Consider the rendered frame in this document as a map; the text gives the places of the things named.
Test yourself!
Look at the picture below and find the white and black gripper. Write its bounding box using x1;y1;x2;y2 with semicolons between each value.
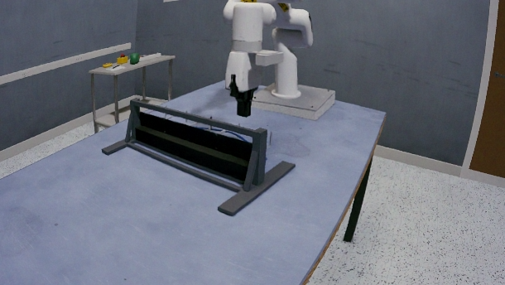
225;50;262;118

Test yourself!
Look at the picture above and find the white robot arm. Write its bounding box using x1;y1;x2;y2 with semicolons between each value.
223;0;313;99

